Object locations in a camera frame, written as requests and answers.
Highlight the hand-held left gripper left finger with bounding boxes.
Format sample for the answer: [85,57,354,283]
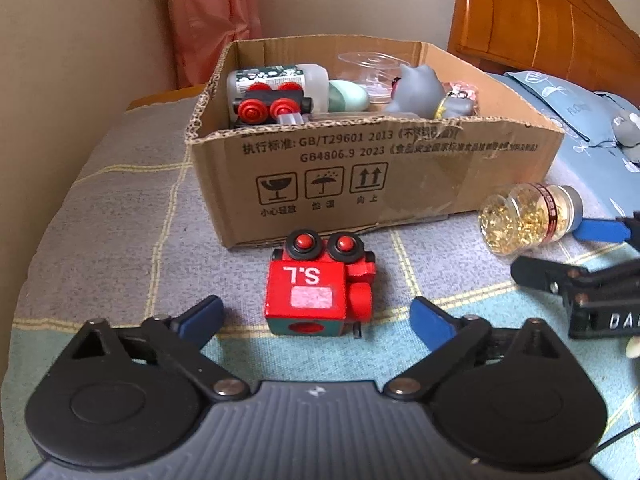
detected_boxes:
[70,296,251,401]

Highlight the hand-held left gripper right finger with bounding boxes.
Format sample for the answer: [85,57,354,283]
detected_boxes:
[382,296,583,401]

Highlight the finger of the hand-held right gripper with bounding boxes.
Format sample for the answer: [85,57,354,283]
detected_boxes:
[572,211,640,252]
[511,255,608,297]

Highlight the clear bottle of yellow capsules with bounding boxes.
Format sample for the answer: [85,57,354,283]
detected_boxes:
[477,183,586,257]

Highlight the red toy train car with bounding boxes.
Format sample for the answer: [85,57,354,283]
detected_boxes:
[265,230,377,339]

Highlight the brown cardboard box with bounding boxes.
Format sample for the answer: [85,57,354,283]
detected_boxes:
[185,36,566,250]

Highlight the pink charm keychain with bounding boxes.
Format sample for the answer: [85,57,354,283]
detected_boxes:
[442,80,479,103]

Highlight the black toy train car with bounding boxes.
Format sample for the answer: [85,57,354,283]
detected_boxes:
[231,82,313,128]

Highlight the mint green earbuds case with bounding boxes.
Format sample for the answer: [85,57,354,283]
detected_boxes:
[327,80,372,112]

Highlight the grey plush toy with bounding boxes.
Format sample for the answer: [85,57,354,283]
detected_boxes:
[612,110,640,163]

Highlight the blue floral pillow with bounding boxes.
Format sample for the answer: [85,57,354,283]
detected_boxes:
[505,70,640,148]

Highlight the wooden headboard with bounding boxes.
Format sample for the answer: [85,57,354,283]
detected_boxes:
[446,0,640,111]

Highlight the white plastic bottle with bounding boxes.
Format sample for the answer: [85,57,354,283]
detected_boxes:
[227,62,330,128]

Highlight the clear plastic container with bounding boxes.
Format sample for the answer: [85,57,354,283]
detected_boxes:
[336,51,408,106]

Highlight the pink curtain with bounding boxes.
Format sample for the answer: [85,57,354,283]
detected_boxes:
[162,0,263,88]

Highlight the black cable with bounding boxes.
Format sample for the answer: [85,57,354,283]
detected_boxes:
[592,417,640,457]

